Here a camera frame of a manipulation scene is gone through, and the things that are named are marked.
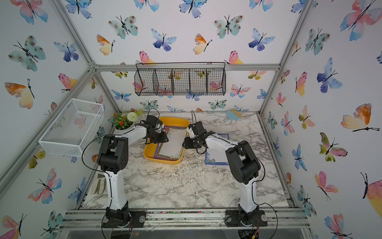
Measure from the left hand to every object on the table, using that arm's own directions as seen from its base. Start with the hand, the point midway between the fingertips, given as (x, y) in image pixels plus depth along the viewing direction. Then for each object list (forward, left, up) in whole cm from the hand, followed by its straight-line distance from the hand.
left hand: (168, 138), depth 103 cm
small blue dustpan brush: (+22, -49, -2) cm, 54 cm away
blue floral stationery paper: (-14, -32, -2) cm, 35 cm away
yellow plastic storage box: (-8, +10, -1) cm, 13 cm away
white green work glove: (-30, +36, -2) cm, 47 cm away
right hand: (-8, -12, +6) cm, 16 cm away
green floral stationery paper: (-7, -3, -3) cm, 8 cm away
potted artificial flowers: (+4, +26, +12) cm, 29 cm away
